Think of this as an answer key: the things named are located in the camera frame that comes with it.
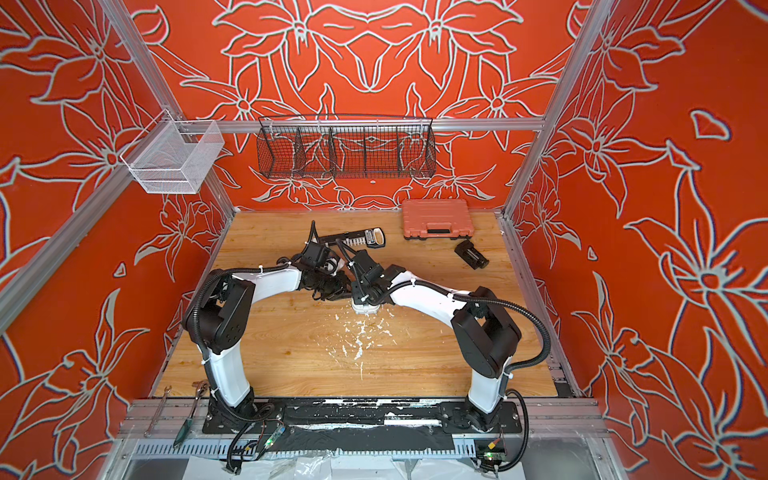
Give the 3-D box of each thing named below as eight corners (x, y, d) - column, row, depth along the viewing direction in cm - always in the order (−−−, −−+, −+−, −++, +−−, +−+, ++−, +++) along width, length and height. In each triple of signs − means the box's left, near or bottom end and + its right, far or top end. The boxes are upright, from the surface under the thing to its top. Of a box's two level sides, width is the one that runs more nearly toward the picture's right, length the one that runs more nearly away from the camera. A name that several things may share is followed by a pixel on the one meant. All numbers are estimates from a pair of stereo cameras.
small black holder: (474, 272, 103) (476, 269, 101) (453, 249, 109) (454, 246, 108) (488, 265, 105) (490, 261, 103) (466, 243, 111) (468, 239, 110)
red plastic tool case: (403, 242, 112) (403, 232, 108) (400, 209, 124) (401, 199, 120) (474, 242, 112) (478, 232, 108) (465, 209, 124) (468, 198, 120)
